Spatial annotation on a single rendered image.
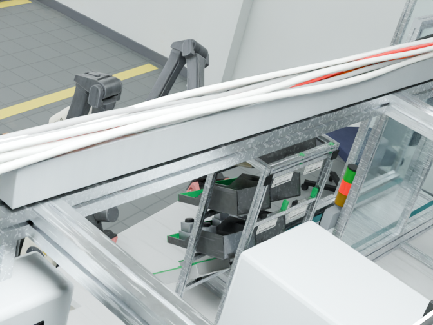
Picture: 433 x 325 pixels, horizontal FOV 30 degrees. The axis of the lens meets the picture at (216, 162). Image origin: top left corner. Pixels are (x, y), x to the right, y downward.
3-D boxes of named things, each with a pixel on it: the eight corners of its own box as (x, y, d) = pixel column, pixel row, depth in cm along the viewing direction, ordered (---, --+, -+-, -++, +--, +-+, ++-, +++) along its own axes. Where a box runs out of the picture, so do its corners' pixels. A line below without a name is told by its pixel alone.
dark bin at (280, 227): (198, 229, 269) (198, 207, 267) (229, 222, 277) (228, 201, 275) (255, 246, 247) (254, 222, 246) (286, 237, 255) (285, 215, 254)
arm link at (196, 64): (198, 55, 306) (180, 42, 299) (211, 49, 303) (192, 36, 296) (198, 155, 287) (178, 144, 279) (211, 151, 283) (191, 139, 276)
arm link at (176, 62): (191, 44, 311) (173, 31, 304) (212, 51, 302) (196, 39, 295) (134, 146, 310) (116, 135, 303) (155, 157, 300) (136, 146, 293)
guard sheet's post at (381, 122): (317, 272, 304) (411, 26, 257) (321, 269, 307) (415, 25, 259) (323, 276, 303) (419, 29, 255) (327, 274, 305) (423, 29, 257)
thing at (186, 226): (178, 239, 260) (178, 218, 259) (189, 236, 263) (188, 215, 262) (194, 244, 254) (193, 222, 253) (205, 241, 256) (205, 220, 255)
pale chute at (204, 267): (150, 287, 268) (147, 274, 269) (182, 278, 276) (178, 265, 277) (198, 277, 246) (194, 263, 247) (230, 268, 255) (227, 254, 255)
